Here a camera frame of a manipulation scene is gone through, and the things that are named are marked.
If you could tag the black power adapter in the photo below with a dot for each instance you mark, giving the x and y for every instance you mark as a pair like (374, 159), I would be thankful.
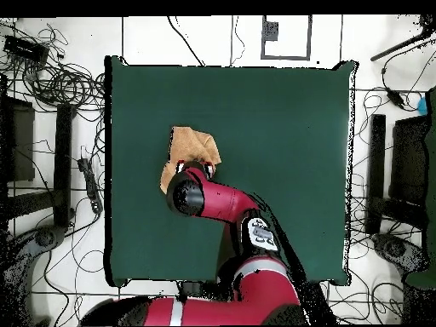
(395, 97)

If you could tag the black metal stand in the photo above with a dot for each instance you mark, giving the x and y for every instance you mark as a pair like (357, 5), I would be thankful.
(63, 153)
(377, 153)

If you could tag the dark grey square tag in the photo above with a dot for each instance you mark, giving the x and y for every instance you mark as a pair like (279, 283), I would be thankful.
(270, 31)

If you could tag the dark green table cloth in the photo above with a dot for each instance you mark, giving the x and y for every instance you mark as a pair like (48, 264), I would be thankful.
(272, 119)

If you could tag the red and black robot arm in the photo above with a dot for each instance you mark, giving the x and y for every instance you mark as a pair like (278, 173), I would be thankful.
(221, 204)

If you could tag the black tripod rod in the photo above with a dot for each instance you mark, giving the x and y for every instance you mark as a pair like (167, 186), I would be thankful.
(391, 50)

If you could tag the grey pedestal leg round foot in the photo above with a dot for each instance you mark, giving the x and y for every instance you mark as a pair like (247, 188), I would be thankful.
(395, 248)
(44, 237)

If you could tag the tan terry cloth towel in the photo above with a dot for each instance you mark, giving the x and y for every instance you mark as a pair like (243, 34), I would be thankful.
(194, 146)

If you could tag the black electronics box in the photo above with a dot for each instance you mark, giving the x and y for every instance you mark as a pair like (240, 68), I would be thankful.
(25, 50)

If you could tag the black power strip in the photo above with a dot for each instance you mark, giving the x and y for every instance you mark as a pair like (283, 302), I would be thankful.
(91, 185)

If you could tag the small blue object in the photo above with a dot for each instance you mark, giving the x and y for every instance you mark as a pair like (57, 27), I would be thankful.
(422, 106)

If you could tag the grey square frame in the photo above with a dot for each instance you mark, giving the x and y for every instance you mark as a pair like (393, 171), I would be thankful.
(286, 57)

